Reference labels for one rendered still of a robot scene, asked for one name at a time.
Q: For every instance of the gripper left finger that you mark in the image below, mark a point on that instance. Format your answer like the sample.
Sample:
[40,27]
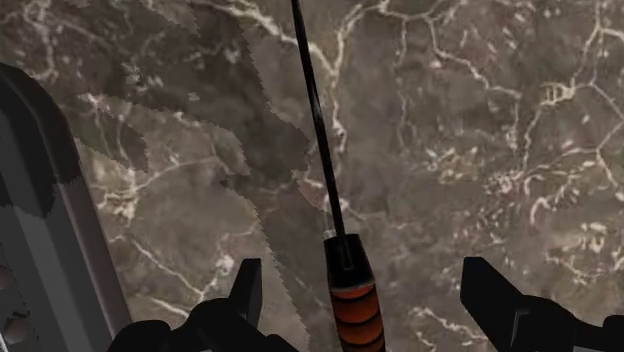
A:
[229,322]

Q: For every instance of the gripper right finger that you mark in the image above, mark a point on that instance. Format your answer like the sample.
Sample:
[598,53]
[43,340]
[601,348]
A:
[507,312]

